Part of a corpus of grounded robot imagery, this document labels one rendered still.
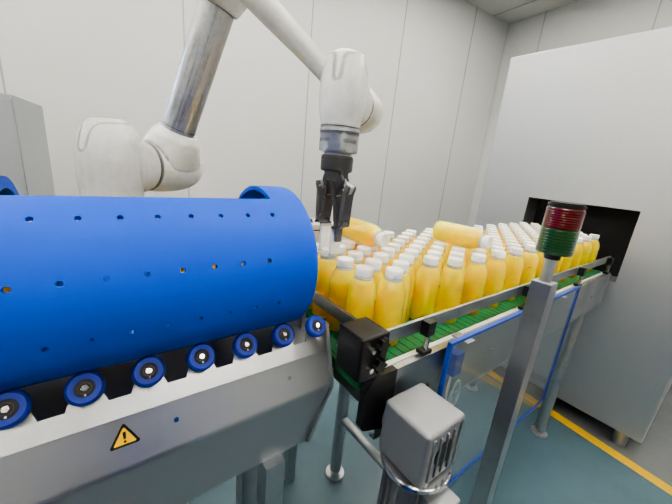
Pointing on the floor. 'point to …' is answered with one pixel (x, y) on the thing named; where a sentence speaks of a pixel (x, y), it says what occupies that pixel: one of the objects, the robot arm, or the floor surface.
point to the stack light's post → (513, 388)
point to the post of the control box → (290, 463)
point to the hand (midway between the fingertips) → (329, 239)
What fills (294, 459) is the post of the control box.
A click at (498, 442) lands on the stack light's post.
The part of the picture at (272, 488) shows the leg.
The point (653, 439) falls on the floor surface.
